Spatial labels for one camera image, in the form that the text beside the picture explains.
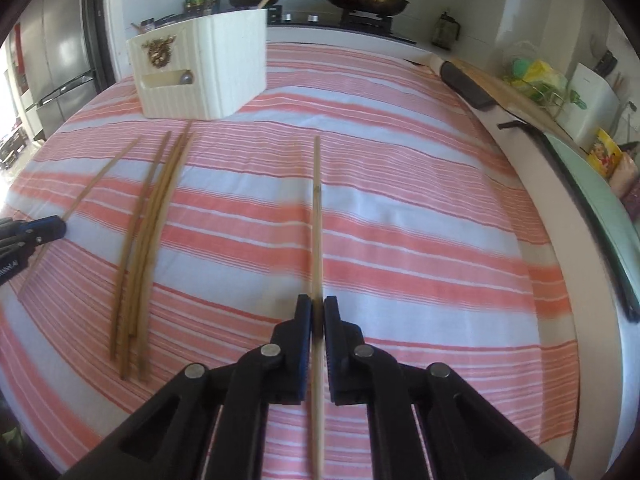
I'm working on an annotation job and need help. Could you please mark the white knife block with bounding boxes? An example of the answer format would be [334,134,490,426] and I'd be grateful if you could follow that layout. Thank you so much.
[556,63,620,152]

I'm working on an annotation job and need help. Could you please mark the smooth handle steel spoon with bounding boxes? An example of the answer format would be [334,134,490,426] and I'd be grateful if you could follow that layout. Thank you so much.
[179,70,194,84]

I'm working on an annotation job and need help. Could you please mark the sauce bottles group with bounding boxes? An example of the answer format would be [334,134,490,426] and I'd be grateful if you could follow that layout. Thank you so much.
[183,0,220,16]

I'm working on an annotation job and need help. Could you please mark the pink striped tablecloth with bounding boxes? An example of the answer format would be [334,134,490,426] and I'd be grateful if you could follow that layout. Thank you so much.
[1,44,578,470]

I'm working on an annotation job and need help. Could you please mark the yellow printed cup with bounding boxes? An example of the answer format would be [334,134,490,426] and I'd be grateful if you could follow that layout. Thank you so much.
[587,128,623,179]

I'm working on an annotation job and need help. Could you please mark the grey double door refrigerator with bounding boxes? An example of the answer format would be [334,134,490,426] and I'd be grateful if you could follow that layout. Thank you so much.
[15,0,102,139]

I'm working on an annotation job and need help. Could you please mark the wooden cutting board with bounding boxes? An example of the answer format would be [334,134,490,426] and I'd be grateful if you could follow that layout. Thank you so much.
[450,58,574,145]

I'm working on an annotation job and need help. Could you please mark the cream utensil holder box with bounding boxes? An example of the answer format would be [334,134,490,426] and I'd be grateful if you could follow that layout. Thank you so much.
[127,9,267,120]

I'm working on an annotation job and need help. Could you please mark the bag of sponges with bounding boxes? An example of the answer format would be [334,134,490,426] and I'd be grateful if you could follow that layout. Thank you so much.
[502,40,588,117]

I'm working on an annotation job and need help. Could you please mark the black gas stove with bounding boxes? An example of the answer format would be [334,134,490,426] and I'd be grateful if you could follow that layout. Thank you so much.
[267,6,416,46]

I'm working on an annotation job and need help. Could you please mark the dark glass kettle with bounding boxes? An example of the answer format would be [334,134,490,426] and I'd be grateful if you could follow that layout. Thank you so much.
[431,11,461,51]

